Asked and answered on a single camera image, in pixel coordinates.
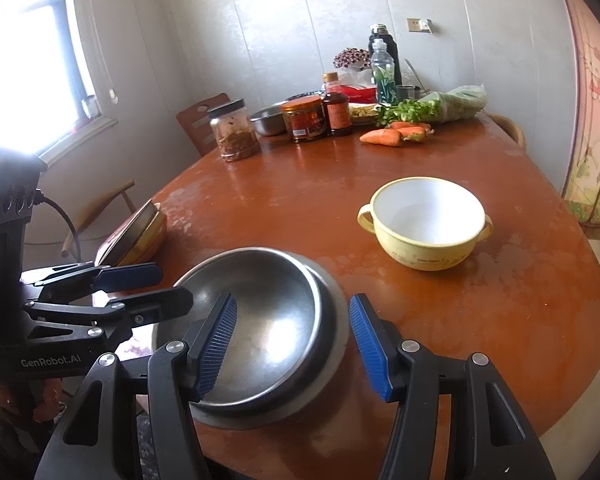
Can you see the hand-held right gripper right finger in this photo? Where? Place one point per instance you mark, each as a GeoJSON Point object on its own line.
{"type": "Point", "coordinates": [367, 345]}

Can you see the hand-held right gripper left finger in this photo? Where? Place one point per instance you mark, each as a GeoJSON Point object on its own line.
{"type": "Point", "coordinates": [215, 345]}

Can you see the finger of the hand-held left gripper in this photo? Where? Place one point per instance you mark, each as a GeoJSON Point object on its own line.
{"type": "Point", "coordinates": [130, 276]}
{"type": "Point", "coordinates": [155, 302]}

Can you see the steel plate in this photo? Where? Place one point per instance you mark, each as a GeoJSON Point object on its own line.
{"type": "Point", "coordinates": [125, 232]}

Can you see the yellow ribbed plate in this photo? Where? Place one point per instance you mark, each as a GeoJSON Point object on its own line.
{"type": "Point", "coordinates": [155, 237]}

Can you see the person's left hand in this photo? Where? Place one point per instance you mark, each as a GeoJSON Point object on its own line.
{"type": "Point", "coordinates": [50, 400]}

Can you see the light wood curved chair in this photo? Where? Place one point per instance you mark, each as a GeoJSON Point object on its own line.
{"type": "Point", "coordinates": [107, 195]}
{"type": "Point", "coordinates": [510, 127]}

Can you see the brown slatted wooden chair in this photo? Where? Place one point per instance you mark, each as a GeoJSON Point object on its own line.
{"type": "Point", "coordinates": [195, 125]}

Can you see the black-lid pickle jar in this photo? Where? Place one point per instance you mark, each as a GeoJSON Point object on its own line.
{"type": "Point", "coordinates": [235, 135]}

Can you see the window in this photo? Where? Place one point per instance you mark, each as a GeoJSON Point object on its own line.
{"type": "Point", "coordinates": [30, 75]}

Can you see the small steel bowl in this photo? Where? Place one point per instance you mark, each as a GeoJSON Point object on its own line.
{"type": "Point", "coordinates": [267, 122]}

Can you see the carrot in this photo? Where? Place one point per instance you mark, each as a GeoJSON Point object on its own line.
{"type": "Point", "coordinates": [412, 132]}
{"type": "Point", "coordinates": [380, 137]}

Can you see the dark sauce bottle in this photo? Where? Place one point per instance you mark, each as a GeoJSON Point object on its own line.
{"type": "Point", "coordinates": [337, 115]}

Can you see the dish of sliced food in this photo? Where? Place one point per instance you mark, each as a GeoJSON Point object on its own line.
{"type": "Point", "coordinates": [365, 112]}

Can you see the orange-lid pickle jar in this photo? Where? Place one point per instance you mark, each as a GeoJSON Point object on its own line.
{"type": "Point", "coordinates": [305, 120]}

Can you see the red tissue pack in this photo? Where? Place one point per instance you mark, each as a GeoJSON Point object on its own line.
{"type": "Point", "coordinates": [362, 94]}

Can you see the small steel cup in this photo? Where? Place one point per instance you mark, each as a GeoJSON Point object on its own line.
{"type": "Point", "coordinates": [407, 94]}

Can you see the bag of green vegetables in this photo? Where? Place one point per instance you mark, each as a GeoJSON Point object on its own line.
{"type": "Point", "coordinates": [450, 102]}

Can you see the white plastic bag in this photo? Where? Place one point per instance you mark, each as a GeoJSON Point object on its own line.
{"type": "Point", "coordinates": [357, 77]}

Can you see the clear plastic bottle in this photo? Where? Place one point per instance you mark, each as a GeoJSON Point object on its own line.
{"type": "Point", "coordinates": [382, 70]}

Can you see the artificial flower decoration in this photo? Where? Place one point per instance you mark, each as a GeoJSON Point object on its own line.
{"type": "Point", "coordinates": [352, 58]}

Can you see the black thermos flask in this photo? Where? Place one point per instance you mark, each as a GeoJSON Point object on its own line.
{"type": "Point", "coordinates": [392, 47]}

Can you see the pink cartoon cat wardrobe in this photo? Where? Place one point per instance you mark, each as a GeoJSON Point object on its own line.
{"type": "Point", "coordinates": [592, 125]}

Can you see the white wall socket with plug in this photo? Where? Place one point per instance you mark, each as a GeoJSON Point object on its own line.
{"type": "Point", "coordinates": [419, 25]}

